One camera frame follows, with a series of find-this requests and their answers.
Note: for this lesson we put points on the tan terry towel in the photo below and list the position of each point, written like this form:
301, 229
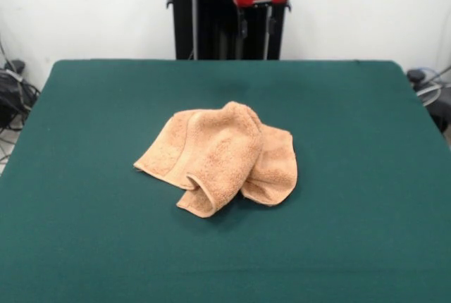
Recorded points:
218, 155

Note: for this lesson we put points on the dark green table cloth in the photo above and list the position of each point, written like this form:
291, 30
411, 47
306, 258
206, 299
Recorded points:
88, 211

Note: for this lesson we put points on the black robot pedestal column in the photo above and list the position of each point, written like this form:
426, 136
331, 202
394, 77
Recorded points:
211, 17

